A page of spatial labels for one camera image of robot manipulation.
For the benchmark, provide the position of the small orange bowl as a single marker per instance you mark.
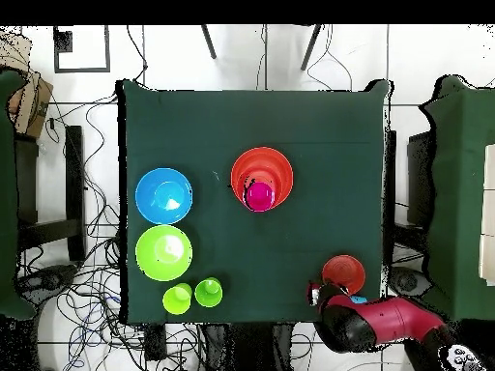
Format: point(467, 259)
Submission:
point(344, 270)
point(263, 172)

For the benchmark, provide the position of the blue cup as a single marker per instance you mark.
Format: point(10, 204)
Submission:
point(359, 299)

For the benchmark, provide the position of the pink cup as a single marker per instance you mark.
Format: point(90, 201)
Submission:
point(260, 197)

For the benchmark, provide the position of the large orange bowl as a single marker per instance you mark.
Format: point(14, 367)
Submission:
point(263, 153)

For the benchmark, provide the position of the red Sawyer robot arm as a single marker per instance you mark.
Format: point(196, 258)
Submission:
point(386, 319)

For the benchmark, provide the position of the white block stack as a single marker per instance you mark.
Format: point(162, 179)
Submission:
point(488, 216)

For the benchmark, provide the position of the grey chair base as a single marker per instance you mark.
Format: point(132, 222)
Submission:
point(408, 281)

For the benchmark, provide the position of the lime green cup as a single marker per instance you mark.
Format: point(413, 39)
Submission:
point(177, 300)

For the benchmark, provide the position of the lime green bowl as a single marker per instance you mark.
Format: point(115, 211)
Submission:
point(164, 253)

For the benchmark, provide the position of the black power strip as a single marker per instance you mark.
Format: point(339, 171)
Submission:
point(155, 342)

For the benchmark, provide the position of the blue bowl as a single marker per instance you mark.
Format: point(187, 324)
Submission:
point(164, 196)

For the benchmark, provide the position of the dark green side tablecloth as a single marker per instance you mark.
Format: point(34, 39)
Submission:
point(7, 193)
point(460, 174)

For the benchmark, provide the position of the grey stand base with knob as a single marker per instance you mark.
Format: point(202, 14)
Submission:
point(46, 282)

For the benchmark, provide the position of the black tripod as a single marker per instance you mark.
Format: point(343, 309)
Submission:
point(209, 42)

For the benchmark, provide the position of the cardboard box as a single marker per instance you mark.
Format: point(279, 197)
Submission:
point(29, 104)

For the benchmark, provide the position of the black bench frame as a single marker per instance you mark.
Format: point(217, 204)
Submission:
point(75, 185)
point(419, 177)

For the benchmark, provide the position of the black square floor frame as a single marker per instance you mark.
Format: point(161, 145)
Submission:
point(62, 42)

